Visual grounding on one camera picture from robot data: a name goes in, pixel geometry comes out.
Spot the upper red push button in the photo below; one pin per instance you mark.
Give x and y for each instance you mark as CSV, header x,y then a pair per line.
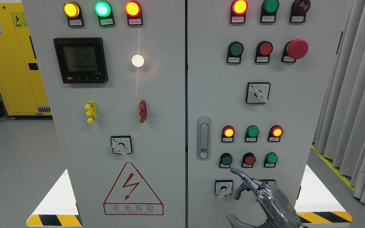
x,y
263,51

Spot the grey electrical control cabinet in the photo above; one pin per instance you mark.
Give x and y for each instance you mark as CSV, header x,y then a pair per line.
x,y
185,77

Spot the red mushroom emergency stop button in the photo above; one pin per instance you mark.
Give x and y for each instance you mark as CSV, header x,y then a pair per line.
x,y
294,50

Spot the left door rotary selector switch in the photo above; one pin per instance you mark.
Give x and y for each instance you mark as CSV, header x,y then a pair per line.
x,y
121,145

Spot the yellow safety storage cabinet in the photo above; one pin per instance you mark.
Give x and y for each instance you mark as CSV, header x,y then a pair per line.
x,y
21,85

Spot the red test terminal block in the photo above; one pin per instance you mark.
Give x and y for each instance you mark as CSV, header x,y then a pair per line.
x,y
142,111

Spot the green indicator lamp top left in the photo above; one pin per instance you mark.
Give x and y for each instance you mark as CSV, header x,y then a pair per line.
x,y
104,13

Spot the green indicator lamp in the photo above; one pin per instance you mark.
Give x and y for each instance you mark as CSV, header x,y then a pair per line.
x,y
251,134
104,13
268,11

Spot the lower red stop button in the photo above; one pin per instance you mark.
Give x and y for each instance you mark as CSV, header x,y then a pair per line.
x,y
248,160

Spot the black digital power meter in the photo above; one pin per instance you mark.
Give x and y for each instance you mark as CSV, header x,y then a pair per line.
x,y
81,60

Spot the green push button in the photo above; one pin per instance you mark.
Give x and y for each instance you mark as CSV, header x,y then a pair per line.
x,y
270,160
234,52

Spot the black key selector switch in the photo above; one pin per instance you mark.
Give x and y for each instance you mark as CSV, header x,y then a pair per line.
x,y
268,181

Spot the lower left red indicator lamp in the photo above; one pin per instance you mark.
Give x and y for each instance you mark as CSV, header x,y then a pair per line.
x,y
228,133

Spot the lower right red indicator lamp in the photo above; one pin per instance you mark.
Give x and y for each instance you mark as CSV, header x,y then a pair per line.
x,y
275,134

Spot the white lit indicator lamp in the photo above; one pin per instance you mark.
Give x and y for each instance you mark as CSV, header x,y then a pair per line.
x,y
138,60

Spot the red high voltage warning sticker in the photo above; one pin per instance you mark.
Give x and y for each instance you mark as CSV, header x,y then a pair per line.
x,y
132,195

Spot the right door upper selector switch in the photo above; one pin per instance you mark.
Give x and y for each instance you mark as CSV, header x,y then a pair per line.
x,y
257,92

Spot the green start button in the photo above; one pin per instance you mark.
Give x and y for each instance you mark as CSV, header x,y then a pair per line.
x,y
225,160

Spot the grey robotic dexterous hand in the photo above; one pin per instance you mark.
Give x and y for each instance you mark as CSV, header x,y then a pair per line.
x,y
278,209

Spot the silver cabinet door handle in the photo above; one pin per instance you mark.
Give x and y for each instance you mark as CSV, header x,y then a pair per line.
x,y
203,125

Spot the upper green push button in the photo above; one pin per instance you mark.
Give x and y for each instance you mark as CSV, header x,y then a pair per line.
x,y
234,52

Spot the red indicator lamp top right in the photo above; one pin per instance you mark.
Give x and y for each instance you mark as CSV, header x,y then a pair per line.
x,y
238,11

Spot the dark red buzzer top right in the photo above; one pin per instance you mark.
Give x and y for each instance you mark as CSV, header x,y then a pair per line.
x,y
299,9

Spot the lower white rotary selector switch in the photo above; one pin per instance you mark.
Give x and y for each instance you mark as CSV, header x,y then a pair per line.
x,y
223,188

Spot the left yellow black hazard foot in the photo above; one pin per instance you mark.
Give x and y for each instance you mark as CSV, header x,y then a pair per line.
x,y
54,220

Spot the grey pleated curtain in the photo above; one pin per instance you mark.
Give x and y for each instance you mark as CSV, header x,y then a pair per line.
x,y
340,134

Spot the yellow test terminal block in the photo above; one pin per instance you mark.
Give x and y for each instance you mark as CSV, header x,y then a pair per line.
x,y
91,111

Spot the lower right green push button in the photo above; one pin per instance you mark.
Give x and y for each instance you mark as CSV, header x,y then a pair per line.
x,y
270,160

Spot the yellow indicator lamp top left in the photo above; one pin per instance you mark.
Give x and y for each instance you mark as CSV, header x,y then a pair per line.
x,y
74,14

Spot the right yellow black hazard foot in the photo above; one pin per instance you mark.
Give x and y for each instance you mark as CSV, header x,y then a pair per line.
x,y
325,217

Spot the red indicator lamp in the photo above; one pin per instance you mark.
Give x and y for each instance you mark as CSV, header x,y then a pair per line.
x,y
275,134
238,11
133,13
228,133

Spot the yellow black hazard foot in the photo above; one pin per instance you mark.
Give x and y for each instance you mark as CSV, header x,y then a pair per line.
x,y
54,220
325,217

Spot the green indicator lamp top right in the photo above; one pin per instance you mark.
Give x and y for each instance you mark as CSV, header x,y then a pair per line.
x,y
268,11

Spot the red indicator lamp top left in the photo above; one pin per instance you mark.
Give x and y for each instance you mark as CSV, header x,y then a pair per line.
x,y
133,13

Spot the lower middle green indicator lamp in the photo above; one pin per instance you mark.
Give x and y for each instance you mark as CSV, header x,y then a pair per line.
x,y
251,134

